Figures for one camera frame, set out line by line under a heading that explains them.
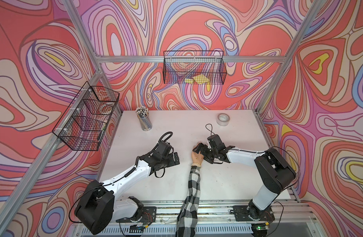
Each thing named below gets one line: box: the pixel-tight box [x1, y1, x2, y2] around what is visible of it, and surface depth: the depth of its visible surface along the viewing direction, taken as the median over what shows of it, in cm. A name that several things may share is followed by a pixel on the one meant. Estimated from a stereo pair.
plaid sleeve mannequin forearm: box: [175, 165, 202, 237], surface depth 73 cm
